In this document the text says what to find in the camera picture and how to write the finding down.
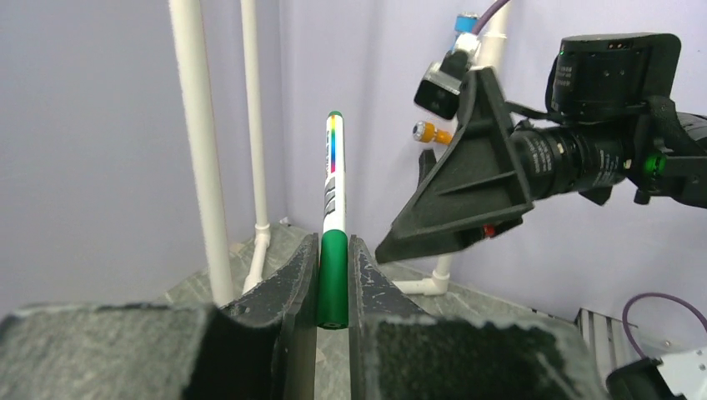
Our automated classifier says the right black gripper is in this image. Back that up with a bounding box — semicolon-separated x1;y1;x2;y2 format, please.
374;67;627;263

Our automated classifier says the blue wall knob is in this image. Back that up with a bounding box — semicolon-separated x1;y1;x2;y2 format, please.
454;12;479;36

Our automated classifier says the white pvc pipe frame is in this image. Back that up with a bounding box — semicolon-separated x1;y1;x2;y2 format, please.
202;1;492;297

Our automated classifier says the green marker cap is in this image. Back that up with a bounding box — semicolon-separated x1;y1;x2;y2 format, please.
318;229;348;330

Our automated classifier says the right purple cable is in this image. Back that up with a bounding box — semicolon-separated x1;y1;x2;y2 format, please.
472;0;707;360

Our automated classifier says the orange wall knob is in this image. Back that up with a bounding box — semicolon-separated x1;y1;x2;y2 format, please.
412;121;453;146

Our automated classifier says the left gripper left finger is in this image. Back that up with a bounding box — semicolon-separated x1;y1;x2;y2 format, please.
1;234;319;399

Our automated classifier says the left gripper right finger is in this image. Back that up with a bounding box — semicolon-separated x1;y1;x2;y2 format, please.
348;237;608;399

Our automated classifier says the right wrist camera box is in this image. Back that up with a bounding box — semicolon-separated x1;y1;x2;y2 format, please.
414;32;479;120

